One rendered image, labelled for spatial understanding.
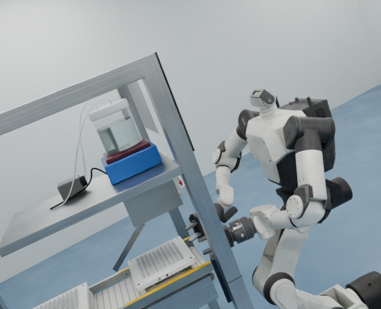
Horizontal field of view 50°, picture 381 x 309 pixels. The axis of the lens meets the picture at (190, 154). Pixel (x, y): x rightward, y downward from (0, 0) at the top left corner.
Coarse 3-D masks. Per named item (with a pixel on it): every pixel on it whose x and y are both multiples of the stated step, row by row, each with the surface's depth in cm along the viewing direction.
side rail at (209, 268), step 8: (208, 264) 150; (192, 272) 149; (200, 272) 150; (208, 272) 151; (184, 280) 149; (192, 280) 149; (168, 288) 147; (176, 288) 148; (152, 296) 146; (160, 296) 147; (136, 304) 145; (144, 304) 146
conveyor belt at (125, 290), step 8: (192, 248) 174; (200, 256) 166; (200, 264) 159; (128, 280) 169; (112, 288) 167; (120, 288) 165; (128, 288) 163; (96, 296) 166; (104, 296) 164; (112, 296) 161; (120, 296) 159; (128, 296) 157; (136, 296) 155; (96, 304) 160; (104, 304) 158; (112, 304) 156; (120, 304) 154
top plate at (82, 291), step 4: (80, 284) 165; (84, 284) 164; (80, 288) 162; (84, 288) 161; (64, 292) 163; (80, 292) 158; (84, 292) 157; (88, 292) 159; (60, 296) 162; (80, 296) 156; (84, 296) 155; (88, 296) 156; (48, 300) 162; (52, 300) 161; (80, 300) 152; (84, 300) 151; (88, 300) 152; (52, 304) 158; (56, 304) 157; (60, 304) 156; (80, 304) 150; (84, 304) 149; (88, 304) 149; (32, 308) 161; (52, 308) 155; (60, 308) 152; (80, 308) 147; (84, 308) 146; (88, 308) 145
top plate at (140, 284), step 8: (176, 240) 170; (168, 248) 166; (184, 248) 161; (168, 256) 159; (184, 256) 155; (192, 256) 152; (128, 264) 166; (136, 264) 163; (152, 264) 158; (176, 264) 151; (184, 264) 150; (136, 272) 157; (144, 272) 155; (160, 272) 150; (168, 272) 149; (136, 280) 151; (144, 280) 149; (152, 280) 147; (160, 280) 148; (136, 288) 146; (144, 288) 147
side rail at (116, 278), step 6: (186, 240) 176; (126, 270) 170; (114, 276) 169; (120, 276) 170; (126, 276) 171; (102, 282) 168; (108, 282) 169; (114, 282) 170; (90, 288) 167; (96, 288) 168; (102, 288) 169
